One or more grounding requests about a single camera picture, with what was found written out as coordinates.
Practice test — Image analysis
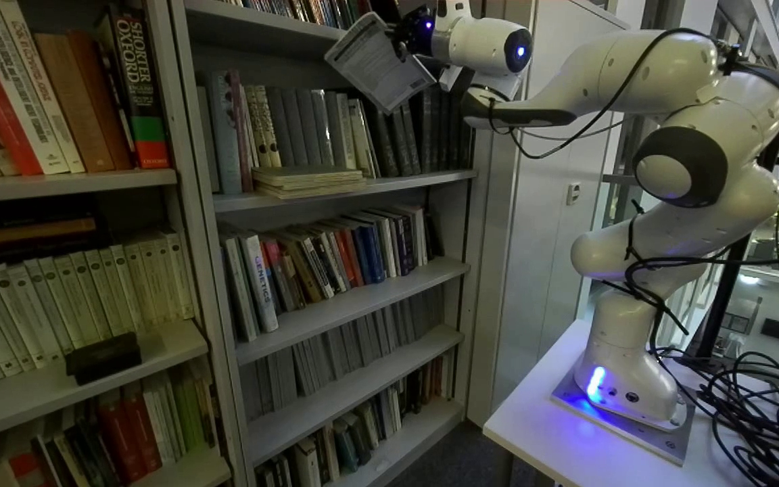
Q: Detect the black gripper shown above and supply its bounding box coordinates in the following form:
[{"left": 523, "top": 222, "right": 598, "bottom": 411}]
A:
[{"left": 392, "top": 9, "right": 434, "bottom": 55}]

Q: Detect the grey hardcover book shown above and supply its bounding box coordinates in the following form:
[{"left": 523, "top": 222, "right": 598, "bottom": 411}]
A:
[{"left": 323, "top": 12, "right": 431, "bottom": 111}]

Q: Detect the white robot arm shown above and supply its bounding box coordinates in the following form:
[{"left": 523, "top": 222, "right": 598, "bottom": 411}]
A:
[{"left": 396, "top": 9, "right": 779, "bottom": 431}]

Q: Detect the pile of flat books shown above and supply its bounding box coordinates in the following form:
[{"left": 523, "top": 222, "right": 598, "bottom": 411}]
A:
[{"left": 253, "top": 170, "right": 364, "bottom": 202}]

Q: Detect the brown hardcover book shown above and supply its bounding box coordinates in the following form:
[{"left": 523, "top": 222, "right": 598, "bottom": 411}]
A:
[{"left": 35, "top": 34, "right": 129, "bottom": 174}]

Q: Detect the grey metal bookshelf right unit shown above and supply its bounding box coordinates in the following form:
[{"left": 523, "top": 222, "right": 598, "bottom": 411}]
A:
[{"left": 170, "top": 0, "right": 475, "bottom": 487}]

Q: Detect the grey metal bookshelf unit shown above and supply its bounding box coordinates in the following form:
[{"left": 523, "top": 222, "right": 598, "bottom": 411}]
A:
[
  {"left": 170, "top": 0, "right": 475, "bottom": 487},
  {"left": 0, "top": 0, "right": 230, "bottom": 487}
]

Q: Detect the grey metal bookshelf left unit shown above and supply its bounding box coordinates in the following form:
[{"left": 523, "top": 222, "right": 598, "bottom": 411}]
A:
[{"left": 0, "top": 0, "right": 230, "bottom": 487}]

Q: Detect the black box on shelf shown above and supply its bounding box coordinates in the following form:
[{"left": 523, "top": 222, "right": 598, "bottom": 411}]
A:
[{"left": 64, "top": 333, "right": 143, "bottom": 384}]

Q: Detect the white robot table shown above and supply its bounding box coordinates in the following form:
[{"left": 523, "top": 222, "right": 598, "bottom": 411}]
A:
[{"left": 484, "top": 319, "right": 779, "bottom": 487}]

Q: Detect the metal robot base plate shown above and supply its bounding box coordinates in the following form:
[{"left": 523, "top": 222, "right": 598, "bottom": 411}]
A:
[{"left": 552, "top": 369, "right": 695, "bottom": 467}]

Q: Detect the black cable bundle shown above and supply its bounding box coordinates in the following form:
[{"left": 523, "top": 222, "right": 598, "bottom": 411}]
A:
[{"left": 648, "top": 341, "right": 779, "bottom": 487}]

